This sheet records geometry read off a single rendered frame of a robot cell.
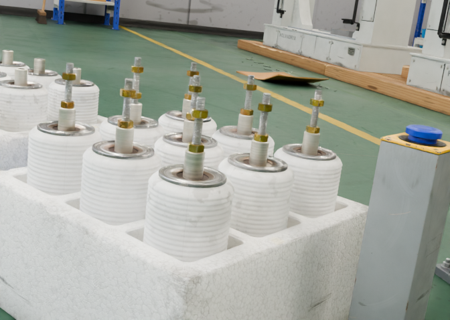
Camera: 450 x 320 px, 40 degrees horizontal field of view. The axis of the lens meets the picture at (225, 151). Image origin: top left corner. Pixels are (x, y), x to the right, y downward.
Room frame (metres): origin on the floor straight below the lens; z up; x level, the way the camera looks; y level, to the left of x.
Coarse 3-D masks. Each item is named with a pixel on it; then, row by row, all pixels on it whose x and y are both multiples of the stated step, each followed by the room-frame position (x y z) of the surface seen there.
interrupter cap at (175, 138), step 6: (168, 138) 0.81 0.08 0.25; (174, 138) 0.82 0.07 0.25; (180, 138) 0.83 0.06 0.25; (204, 138) 0.83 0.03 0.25; (210, 138) 0.84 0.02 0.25; (174, 144) 0.78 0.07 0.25; (180, 144) 0.78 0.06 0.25; (186, 144) 0.79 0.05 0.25; (204, 144) 0.80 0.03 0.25; (210, 144) 0.80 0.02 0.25; (216, 144) 0.81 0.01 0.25
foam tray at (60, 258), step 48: (0, 192) 0.76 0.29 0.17; (0, 240) 0.76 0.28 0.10; (48, 240) 0.69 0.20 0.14; (96, 240) 0.63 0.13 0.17; (240, 240) 0.66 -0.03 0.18; (288, 240) 0.68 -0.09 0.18; (336, 240) 0.77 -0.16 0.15; (0, 288) 0.75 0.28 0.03; (48, 288) 0.68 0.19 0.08; (96, 288) 0.63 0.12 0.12; (144, 288) 0.58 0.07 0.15; (192, 288) 0.55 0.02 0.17; (240, 288) 0.61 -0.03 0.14; (288, 288) 0.69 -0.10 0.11; (336, 288) 0.78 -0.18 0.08
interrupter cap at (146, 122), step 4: (112, 116) 0.90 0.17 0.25; (116, 116) 0.91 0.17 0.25; (120, 116) 0.91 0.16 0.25; (144, 116) 0.92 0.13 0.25; (108, 120) 0.87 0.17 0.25; (112, 120) 0.88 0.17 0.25; (116, 120) 0.88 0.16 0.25; (144, 120) 0.91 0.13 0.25; (148, 120) 0.91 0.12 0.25; (152, 120) 0.91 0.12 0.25; (112, 124) 0.86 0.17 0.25; (116, 124) 0.86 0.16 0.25; (140, 124) 0.89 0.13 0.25; (144, 124) 0.89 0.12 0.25; (148, 124) 0.88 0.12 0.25; (152, 124) 0.89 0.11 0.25; (156, 124) 0.88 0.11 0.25; (136, 128) 0.85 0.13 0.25; (140, 128) 0.86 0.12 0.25; (144, 128) 0.86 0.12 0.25; (148, 128) 0.86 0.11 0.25; (152, 128) 0.87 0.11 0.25
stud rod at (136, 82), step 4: (136, 60) 0.89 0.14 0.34; (140, 60) 0.89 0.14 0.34; (136, 64) 0.89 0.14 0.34; (140, 64) 0.89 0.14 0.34; (136, 76) 0.89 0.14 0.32; (136, 80) 0.89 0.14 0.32; (136, 84) 0.89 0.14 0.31; (136, 88) 0.89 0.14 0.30; (136, 92) 0.89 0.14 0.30; (132, 100) 0.89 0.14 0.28; (136, 100) 0.89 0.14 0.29
